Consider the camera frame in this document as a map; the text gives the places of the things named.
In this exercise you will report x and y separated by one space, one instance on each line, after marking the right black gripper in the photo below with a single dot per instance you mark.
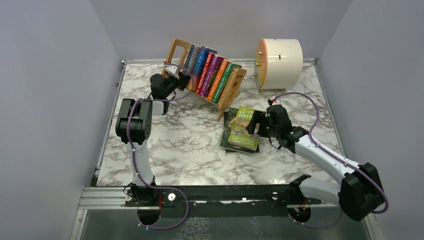
254 129

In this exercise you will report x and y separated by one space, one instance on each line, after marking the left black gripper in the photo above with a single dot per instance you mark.
181 82

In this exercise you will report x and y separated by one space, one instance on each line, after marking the wooden book rack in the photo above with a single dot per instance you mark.
178 53

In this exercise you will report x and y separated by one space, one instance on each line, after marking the lime green 65-storey treehouse book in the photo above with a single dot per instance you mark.
239 136

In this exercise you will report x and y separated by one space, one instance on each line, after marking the orange Huckleberry Finn book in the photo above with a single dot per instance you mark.
232 84

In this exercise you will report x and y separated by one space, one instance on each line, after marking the blue sunset cover book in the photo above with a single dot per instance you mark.
199 66

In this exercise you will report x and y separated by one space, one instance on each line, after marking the red 13-storey treehouse book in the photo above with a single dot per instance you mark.
204 71

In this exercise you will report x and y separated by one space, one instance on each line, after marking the green 104-storey treehouse book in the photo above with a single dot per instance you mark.
223 81

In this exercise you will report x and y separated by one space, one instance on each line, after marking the orange 78-storey treehouse book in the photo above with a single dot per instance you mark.
217 79

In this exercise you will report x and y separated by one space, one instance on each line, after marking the purple 117-storey treehouse book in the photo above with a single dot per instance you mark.
217 59

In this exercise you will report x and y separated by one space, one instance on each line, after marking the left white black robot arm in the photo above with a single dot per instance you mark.
134 127

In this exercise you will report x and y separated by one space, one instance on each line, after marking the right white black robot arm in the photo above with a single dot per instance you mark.
357 189

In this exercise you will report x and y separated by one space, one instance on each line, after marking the black bottom book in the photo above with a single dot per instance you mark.
238 151

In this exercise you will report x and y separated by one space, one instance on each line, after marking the dark green forest cover book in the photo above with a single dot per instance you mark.
232 113

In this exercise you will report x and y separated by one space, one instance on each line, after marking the white cylindrical drum box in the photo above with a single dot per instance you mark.
278 64

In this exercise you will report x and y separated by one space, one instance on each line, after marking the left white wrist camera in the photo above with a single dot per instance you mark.
172 70

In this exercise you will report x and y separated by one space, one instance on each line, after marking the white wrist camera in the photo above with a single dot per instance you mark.
172 70
274 101

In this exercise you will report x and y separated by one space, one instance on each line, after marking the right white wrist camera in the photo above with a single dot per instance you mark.
274 101

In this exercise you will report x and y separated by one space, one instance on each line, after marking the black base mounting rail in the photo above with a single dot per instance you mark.
215 201

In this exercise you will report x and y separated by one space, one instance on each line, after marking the aluminium table frame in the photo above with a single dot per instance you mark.
185 149

